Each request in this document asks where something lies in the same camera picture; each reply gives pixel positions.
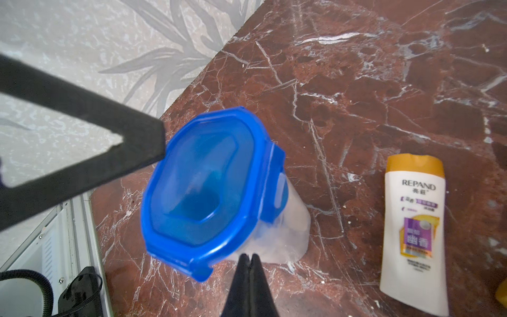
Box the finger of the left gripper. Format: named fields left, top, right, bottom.
left=1, top=55, right=166, bottom=230

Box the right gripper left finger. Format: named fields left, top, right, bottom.
left=221, top=254, right=250, bottom=317

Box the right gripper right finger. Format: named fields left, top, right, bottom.
left=249, top=254, right=279, bottom=317

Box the white yellow-capped lotion bottle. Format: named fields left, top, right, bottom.
left=495, top=279, right=507, bottom=308

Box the aluminium front rail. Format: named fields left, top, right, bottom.
left=1, top=192, right=114, bottom=316

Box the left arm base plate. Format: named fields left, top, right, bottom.
left=57, top=266, right=104, bottom=317

